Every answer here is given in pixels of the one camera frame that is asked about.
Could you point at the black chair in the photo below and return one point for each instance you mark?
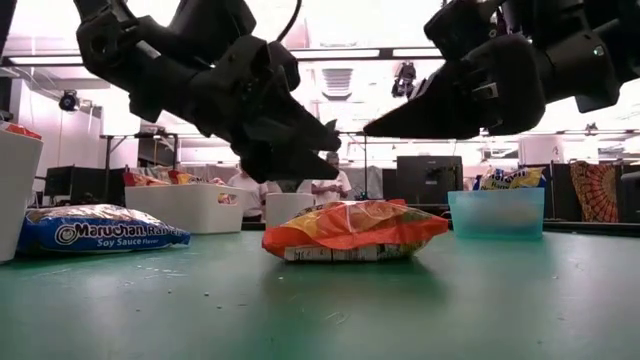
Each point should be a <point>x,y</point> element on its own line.
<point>631,197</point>

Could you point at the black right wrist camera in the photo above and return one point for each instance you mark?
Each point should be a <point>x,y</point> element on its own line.
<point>460,25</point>

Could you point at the black background monitor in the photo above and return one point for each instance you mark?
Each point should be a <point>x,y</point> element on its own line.
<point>430,180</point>

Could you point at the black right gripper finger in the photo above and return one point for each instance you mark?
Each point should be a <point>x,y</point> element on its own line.
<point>440,125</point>
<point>435,95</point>

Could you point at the orange patterned tapestry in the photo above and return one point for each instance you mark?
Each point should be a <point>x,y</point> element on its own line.
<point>595,190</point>

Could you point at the black background table stand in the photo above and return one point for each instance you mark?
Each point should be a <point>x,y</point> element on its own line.
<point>107,150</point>

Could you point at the silver ceiling duct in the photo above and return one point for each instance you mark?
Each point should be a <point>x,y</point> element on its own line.
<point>337,82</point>

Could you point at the black ceiling spotlight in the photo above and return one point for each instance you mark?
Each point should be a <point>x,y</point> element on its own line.
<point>69,101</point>
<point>404,80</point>

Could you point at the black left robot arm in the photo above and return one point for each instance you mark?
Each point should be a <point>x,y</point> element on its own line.
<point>150,75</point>

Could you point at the dark background screens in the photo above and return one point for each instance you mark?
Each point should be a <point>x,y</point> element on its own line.
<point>85,185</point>

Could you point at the teal translucent plastic bin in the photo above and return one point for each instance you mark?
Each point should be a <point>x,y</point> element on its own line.
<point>495,215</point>

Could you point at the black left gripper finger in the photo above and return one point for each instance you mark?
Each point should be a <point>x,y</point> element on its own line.
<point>285,167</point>
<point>300,130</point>

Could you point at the person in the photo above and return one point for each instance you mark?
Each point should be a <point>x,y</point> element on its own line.
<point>250,192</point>
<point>332,187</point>

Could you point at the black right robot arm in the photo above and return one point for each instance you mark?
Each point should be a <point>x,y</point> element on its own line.
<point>590,60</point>

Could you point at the white plastic bin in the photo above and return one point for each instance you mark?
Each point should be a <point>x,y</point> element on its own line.
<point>20,200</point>
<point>175,210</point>

